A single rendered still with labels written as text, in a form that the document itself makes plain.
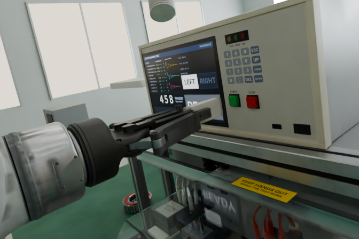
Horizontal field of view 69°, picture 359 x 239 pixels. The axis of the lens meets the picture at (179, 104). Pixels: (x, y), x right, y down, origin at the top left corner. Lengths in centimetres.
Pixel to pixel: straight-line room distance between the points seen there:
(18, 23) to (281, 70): 492
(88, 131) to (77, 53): 497
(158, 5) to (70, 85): 371
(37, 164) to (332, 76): 38
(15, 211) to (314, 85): 36
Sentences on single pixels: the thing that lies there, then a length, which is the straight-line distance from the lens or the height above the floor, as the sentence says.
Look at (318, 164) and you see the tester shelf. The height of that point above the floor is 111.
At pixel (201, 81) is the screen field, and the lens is 52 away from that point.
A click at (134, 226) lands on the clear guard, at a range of 39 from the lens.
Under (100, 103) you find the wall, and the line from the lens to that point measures 534.
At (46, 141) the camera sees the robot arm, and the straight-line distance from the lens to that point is 28.
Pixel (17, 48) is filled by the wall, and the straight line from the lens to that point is 508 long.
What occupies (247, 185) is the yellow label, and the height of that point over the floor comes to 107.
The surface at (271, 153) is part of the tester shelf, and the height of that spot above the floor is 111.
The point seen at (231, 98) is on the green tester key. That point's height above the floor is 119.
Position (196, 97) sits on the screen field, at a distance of 54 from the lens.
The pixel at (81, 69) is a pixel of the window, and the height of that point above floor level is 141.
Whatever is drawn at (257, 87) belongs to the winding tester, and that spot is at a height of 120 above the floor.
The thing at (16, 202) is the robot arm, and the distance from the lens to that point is 28.
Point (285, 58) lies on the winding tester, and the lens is 40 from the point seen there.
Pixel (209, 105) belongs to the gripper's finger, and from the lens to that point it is 41.
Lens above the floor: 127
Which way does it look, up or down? 10 degrees down
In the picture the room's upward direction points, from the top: 10 degrees counter-clockwise
